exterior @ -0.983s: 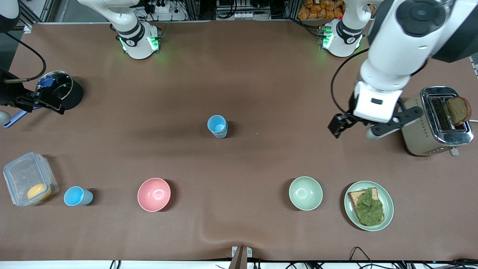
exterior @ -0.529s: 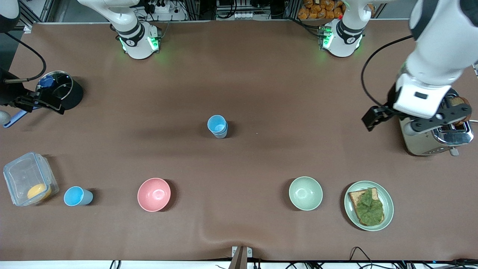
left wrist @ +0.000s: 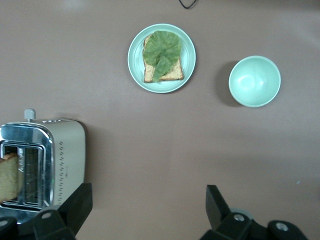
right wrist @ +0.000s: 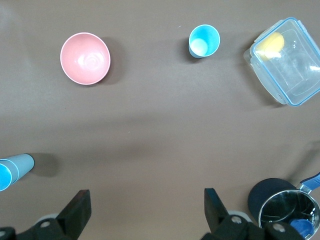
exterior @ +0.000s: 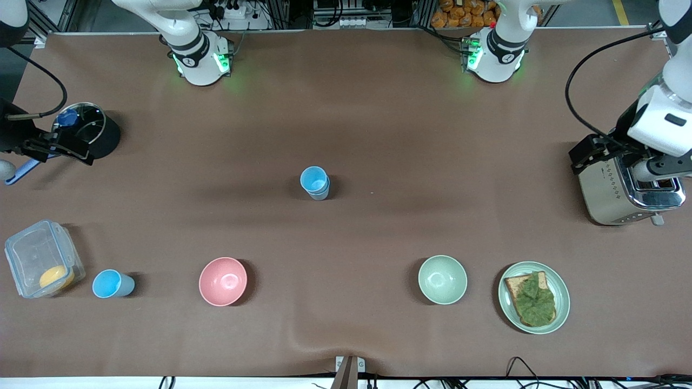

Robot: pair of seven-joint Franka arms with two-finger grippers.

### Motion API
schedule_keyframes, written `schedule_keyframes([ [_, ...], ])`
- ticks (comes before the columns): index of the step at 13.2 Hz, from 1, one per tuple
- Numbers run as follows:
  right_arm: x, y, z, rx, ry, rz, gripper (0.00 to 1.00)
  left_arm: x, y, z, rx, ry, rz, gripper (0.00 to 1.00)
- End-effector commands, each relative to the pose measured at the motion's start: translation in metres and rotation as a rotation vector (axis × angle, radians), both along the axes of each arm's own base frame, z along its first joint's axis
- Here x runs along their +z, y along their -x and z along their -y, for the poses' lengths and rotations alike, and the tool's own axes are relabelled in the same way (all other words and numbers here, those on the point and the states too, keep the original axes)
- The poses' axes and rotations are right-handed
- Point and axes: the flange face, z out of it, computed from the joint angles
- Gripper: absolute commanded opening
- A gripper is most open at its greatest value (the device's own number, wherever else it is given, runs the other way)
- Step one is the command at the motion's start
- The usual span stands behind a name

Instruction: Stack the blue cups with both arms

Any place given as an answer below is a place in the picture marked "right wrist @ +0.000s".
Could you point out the light blue plastic cup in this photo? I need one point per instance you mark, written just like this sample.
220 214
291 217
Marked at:
3 177
210 37
26 165

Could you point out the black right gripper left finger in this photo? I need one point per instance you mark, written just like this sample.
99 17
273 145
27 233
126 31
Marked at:
72 217

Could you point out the yellow rounded object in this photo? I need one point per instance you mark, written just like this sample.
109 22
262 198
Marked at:
271 46

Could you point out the pink plastic bowl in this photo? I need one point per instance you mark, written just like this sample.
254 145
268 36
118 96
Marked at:
85 58

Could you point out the glass lid with blue knob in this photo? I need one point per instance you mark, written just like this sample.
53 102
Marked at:
282 205

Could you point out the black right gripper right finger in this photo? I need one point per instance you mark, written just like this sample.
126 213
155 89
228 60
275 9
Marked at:
217 220

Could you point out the clear container with blue seal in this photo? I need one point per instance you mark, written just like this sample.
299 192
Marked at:
295 80

